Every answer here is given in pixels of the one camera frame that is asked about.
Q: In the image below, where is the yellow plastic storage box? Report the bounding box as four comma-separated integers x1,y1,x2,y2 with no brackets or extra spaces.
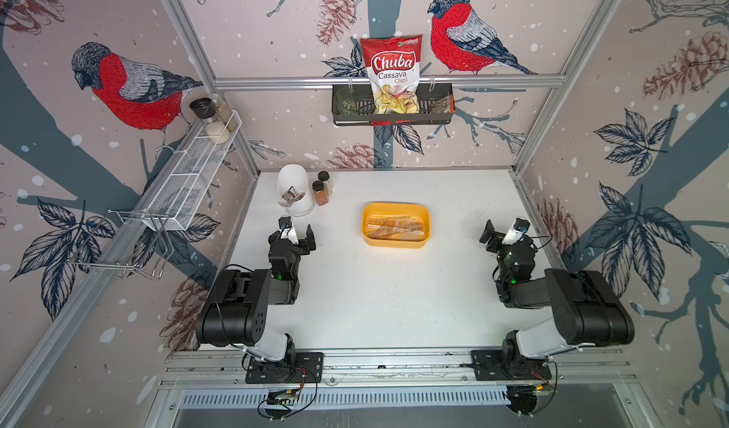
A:
361,202,431,249

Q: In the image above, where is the long clear stencil ruler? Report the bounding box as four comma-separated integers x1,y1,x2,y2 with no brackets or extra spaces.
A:
364,217,424,240

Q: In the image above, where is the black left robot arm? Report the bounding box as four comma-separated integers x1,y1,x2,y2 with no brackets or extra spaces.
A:
196,217,316,367

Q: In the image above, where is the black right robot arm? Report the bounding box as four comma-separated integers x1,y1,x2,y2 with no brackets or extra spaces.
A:
480,217,635,362

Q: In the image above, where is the brown spice bottle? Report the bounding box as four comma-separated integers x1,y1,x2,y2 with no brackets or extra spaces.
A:
312,181,328,206

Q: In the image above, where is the white egg-shaped container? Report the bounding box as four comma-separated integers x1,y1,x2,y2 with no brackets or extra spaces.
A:
277,164,315,217

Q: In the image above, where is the glass jar on shelf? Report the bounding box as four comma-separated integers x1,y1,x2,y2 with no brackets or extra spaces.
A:
210,93,237,132

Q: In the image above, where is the black lid spice jar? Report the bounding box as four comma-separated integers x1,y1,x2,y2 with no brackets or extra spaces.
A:
189,97,218,123

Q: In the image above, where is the red Chuba cassava chips bag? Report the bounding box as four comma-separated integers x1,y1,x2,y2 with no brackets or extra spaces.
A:
360,35,423,114

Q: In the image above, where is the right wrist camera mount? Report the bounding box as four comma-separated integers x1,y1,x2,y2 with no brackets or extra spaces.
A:
501,217,531,246

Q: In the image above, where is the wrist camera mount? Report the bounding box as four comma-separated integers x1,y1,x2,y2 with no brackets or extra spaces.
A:
501,217,531,246
278,217,299,245

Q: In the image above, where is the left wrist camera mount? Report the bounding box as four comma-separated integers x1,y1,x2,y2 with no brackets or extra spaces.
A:
278,217,299,245

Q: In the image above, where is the white wire mesh shelf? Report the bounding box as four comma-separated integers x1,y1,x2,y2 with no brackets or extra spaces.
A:
142,112,242,231

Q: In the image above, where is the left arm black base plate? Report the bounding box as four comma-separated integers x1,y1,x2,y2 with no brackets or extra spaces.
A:
245,351,325,384

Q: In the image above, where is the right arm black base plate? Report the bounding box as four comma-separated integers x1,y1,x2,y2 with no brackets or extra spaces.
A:
470,348,552,382

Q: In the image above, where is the chrome wire rack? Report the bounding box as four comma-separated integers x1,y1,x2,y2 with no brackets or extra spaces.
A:
66,210,175,281

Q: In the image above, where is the black wire wall basket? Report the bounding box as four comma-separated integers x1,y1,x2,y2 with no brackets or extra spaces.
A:
331,84,455,126

